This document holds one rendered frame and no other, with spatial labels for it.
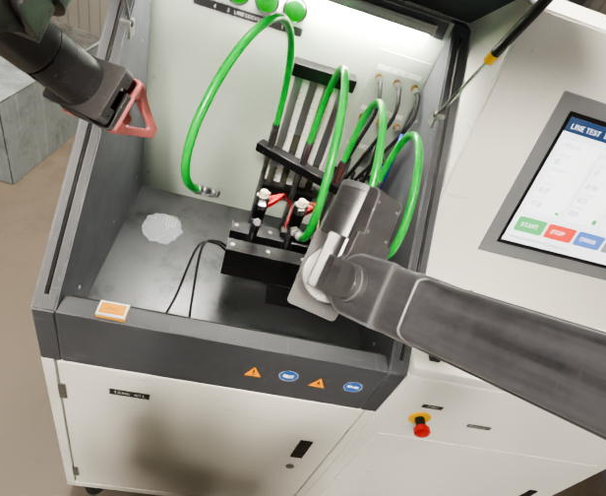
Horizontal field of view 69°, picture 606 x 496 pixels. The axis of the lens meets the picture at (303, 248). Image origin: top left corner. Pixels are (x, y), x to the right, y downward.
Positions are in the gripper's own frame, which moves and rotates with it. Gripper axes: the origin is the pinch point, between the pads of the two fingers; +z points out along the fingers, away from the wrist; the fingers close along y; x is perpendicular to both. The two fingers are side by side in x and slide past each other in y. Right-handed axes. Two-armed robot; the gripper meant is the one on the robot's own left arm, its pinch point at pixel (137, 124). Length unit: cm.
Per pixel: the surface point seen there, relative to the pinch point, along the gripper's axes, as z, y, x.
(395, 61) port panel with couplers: 44, -8, -46
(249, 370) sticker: 41, -13, 27
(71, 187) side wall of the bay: 13.2, 21.4, 11.8
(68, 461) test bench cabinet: 63, 31, 79
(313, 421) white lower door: 63, -24, 34
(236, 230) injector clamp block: 42.8, 6.4, 3.8
